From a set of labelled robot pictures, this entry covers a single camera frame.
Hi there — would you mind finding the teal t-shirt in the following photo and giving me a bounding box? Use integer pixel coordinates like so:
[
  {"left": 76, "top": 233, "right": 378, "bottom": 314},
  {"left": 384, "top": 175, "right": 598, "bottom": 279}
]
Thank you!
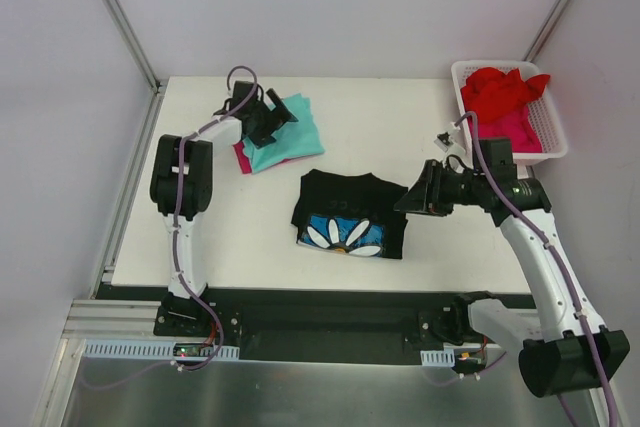
[{"left": 252, "top": 94, "right": 325, "bottom": 174}]

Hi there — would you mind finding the pink t-shirt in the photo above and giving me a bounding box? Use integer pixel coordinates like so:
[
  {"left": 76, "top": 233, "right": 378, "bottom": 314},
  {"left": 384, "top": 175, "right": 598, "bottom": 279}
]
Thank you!
[{"left": 233, "top": 139, "right": 255, "bottom": 175}]

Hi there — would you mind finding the black t-shirt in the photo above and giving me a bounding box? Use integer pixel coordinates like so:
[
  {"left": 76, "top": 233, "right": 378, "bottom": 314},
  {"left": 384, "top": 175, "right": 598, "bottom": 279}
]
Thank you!
[{"left": 291, "top": 169, "right": 408, "bottom": 260}]

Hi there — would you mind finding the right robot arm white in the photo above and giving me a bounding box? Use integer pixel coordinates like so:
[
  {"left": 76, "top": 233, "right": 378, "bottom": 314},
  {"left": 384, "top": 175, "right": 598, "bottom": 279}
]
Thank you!
[{"left": 395, "top": 138, "right": 630, "bottom": 398}]

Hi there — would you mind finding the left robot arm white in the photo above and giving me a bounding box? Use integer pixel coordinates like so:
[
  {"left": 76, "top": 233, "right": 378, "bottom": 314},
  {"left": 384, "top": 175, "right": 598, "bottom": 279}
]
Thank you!
[{"left": 150, "top": 81, "right": 297, "bottom": 299}]

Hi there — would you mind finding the magenta t-shirt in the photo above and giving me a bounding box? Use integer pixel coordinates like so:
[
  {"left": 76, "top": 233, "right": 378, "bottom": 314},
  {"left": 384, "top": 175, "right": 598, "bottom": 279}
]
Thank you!
[{"left": 478, "top": 106, "right": 543, "bottom": 154}]

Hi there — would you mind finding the red t-shirt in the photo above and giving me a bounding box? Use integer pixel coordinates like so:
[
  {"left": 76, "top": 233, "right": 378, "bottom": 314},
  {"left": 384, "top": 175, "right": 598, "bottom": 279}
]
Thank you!
[{"left": 460, "top": 67, "right": 551, "bottom": 124}]

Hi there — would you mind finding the white plastic basket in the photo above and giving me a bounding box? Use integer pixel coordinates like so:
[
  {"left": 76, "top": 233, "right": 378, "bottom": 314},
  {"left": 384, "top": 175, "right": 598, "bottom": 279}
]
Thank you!
[{"left": 451, "top": 60, "right": 567, "bottom": 166}]

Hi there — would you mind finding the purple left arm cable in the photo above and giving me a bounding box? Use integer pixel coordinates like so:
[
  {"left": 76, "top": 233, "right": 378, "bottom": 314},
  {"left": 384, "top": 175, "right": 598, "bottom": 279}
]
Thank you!
[{"left": 170, "top": 66, "right": 261, "bottom": 363}]

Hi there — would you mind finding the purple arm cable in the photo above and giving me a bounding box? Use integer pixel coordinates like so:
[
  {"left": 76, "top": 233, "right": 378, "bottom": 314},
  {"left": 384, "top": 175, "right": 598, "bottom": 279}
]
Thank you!
[
  {"left": 466, "top": 112, "right": 621, "bottom": 427},
  {"left": 170, "top": 66, "right": 261, "bottom": 363}
]

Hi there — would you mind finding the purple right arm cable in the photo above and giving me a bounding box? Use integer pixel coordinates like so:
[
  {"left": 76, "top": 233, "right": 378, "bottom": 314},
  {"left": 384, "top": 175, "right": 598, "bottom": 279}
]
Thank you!
[{"left": 466, "top": 112, "right": 621, "bottom": 427}]

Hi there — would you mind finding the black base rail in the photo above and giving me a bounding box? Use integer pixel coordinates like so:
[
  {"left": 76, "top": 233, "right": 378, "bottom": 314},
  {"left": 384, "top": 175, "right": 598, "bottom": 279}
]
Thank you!
[{"left": 95, "top": 285, "right": 551, "bottom": 366}]

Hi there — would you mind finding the left aluminium frame post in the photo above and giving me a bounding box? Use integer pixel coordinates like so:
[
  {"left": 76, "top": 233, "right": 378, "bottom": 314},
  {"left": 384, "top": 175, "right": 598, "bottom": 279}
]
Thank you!
[{"left": 102, "top": 0, "right": 161, "bottom": 93}]

